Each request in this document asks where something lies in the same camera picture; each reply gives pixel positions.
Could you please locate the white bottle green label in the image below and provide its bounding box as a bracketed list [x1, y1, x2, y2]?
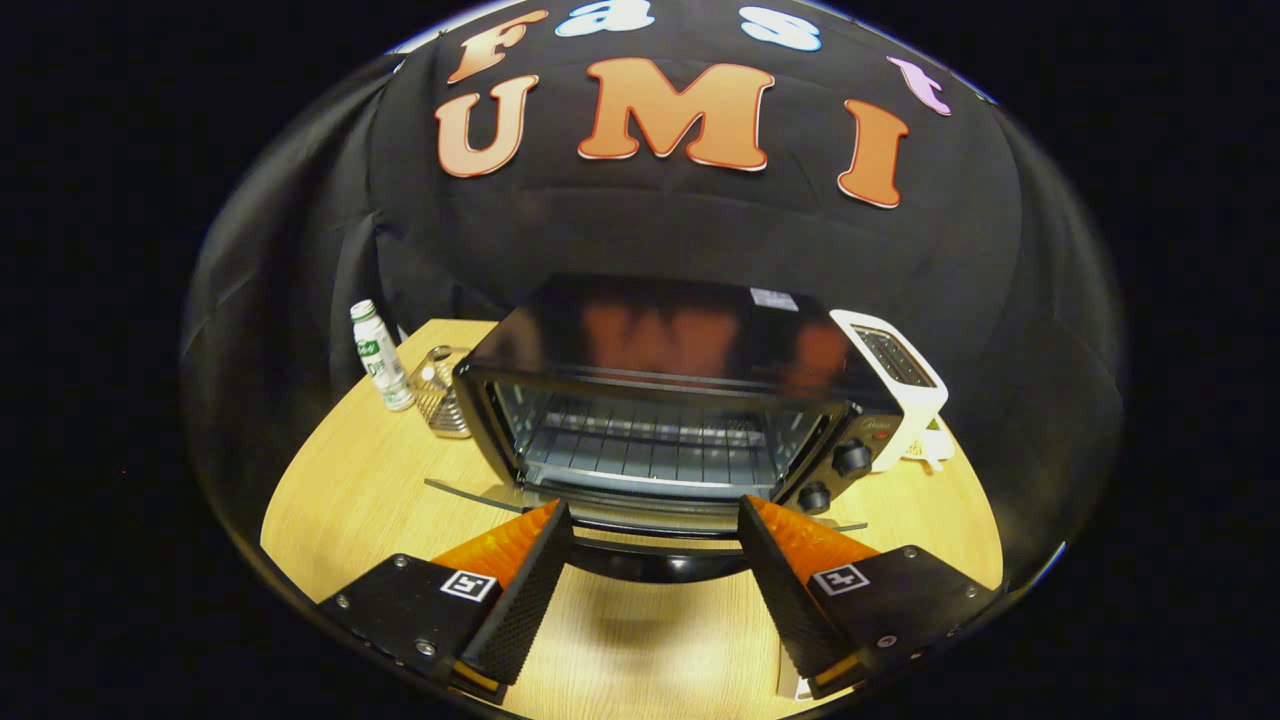
[350, 300, 416, 412]

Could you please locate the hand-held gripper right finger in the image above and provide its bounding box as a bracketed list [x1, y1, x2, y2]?
[737, 495, 1004, 701]

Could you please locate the small white packet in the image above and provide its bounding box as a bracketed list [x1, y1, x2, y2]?
[905, 420, 957, 472]

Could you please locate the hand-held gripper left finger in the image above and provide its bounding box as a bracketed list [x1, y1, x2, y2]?
[318, 500, 578, 706]

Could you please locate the white slot toaster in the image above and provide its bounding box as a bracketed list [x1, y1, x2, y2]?
[830, 309, 949, 473]

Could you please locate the black toaster oven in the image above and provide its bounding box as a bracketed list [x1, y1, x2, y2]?
[425, 275, 906, 584]

